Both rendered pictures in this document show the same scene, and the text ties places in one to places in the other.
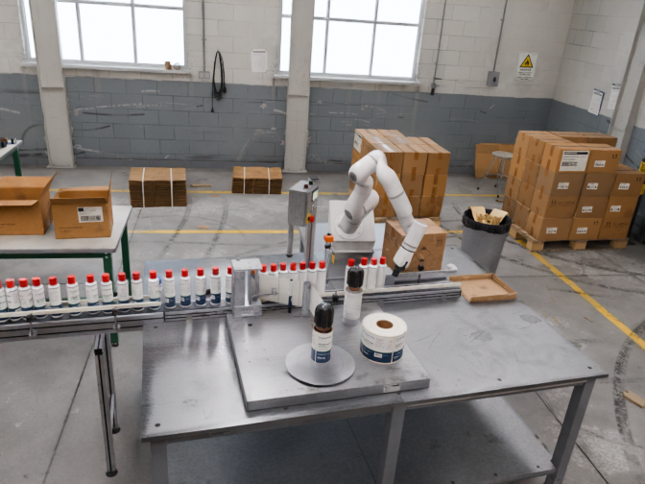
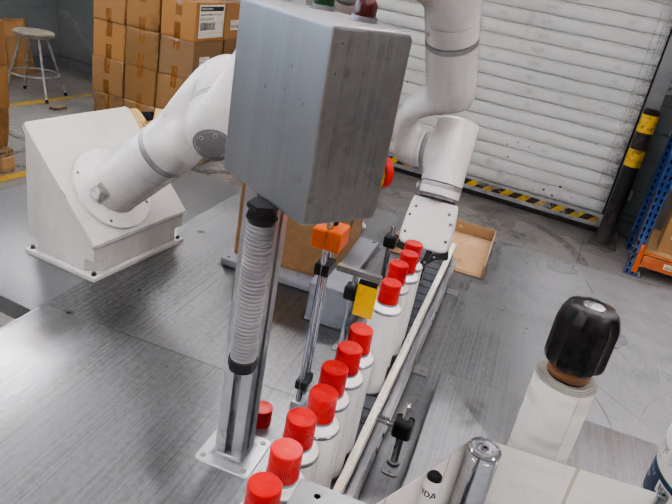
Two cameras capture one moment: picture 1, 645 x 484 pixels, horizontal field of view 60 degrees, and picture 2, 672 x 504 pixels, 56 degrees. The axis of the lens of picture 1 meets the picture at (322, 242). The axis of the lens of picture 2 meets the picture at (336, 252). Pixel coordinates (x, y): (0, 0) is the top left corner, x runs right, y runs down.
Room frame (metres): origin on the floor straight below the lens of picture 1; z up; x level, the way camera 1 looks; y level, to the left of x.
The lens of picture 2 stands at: (2.30, 0.64, 1.52)
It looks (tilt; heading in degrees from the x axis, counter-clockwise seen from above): 24 degrees down; 302
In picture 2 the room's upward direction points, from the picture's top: 11 degrees clockwise
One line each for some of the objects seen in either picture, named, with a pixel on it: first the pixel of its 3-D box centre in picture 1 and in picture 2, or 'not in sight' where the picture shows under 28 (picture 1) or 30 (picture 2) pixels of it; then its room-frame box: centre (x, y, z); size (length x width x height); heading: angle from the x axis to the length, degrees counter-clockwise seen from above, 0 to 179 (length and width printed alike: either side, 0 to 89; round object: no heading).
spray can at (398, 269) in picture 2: (362, 275); (387, 315); (2.73, -0.23, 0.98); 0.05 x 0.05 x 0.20
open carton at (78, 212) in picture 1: (83, 204); not in sight; (3.50, 1.63, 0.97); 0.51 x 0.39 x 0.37; 17
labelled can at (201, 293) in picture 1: (201, 286); not in sight; (2.46, 0.59, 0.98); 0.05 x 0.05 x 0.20
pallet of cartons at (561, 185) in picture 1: (569, 189); (186, 71); (6.08, -2.74, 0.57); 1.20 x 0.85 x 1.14; 104
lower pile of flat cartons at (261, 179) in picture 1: (256, 180); not in sight; (7.02, 0.92, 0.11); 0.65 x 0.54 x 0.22; 99
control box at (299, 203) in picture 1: (303, 203); (310, 108); (2.70, 0.11, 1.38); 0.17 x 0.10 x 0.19; 163
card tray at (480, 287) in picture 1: (482, 287); (445, 240); (2.96, -0.96, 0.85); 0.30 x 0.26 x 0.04; 108
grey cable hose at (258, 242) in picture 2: (290, 238); (252, 290); (2.70, 0.17, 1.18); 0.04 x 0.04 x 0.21
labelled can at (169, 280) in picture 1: (169, 288); not in sight; (2.42, 0.74, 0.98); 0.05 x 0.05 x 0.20
